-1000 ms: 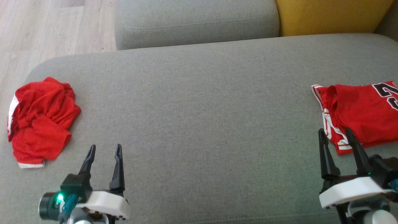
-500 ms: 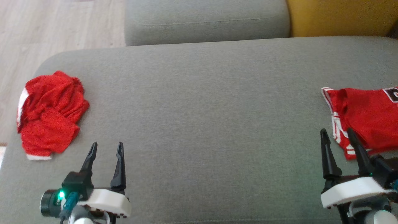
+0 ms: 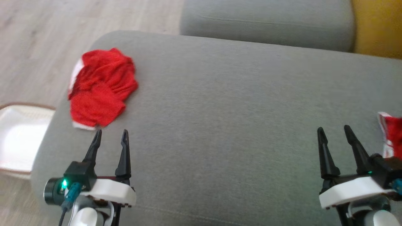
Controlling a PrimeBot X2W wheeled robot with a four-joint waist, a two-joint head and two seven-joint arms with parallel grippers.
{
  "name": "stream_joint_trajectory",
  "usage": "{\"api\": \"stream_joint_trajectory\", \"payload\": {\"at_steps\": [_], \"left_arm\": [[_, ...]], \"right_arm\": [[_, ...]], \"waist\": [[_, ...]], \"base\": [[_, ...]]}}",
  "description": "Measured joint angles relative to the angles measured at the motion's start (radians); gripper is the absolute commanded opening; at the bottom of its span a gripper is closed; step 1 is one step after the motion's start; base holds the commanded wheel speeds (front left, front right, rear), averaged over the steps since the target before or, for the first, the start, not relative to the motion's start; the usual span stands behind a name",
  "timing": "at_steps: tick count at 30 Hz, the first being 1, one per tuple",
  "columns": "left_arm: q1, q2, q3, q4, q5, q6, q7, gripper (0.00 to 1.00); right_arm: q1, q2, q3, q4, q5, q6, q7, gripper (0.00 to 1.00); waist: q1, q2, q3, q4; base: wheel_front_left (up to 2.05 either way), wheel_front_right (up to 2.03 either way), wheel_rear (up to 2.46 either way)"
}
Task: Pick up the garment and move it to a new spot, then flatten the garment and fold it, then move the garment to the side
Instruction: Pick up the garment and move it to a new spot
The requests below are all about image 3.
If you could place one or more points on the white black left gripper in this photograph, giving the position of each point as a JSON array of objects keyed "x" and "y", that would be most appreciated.
[{"x": 110, "y": 193}]

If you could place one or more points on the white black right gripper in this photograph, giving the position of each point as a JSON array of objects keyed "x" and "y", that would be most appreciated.
[{"x": 351, "y": 191}]

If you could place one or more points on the red jersey shirt white trim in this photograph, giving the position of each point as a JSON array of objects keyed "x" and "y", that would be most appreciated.
[{"x": 394, "y": 135}]

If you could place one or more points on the red shorts white trim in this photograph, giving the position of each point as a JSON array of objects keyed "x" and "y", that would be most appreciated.
[{"x": 100, "y": 91}]

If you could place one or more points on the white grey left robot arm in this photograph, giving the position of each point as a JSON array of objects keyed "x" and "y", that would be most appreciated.
[{"x": 84, "y": 218}]

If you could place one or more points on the white laundry basket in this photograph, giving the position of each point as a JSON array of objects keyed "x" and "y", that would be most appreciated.
[{"x": 22, "y": 141}]

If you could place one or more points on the wide yellow sofa backrest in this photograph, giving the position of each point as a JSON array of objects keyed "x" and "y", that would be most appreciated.
[{"x": 380, "y": 28}]

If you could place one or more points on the grey sofa seat cushion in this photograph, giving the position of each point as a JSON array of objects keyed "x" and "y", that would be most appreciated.
[{"x": 267, "y": 25}]

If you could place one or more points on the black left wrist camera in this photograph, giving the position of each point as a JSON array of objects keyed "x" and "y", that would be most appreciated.
[{"x": 77, "y": 174}]

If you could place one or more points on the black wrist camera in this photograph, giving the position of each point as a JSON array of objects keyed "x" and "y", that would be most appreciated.
[
  {"x": 77, "y": 174},
  {"x": 388, "y": 169}
]

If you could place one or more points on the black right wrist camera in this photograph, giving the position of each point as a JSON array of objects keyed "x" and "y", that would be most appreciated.
[{"x": 388, "y": 169}]

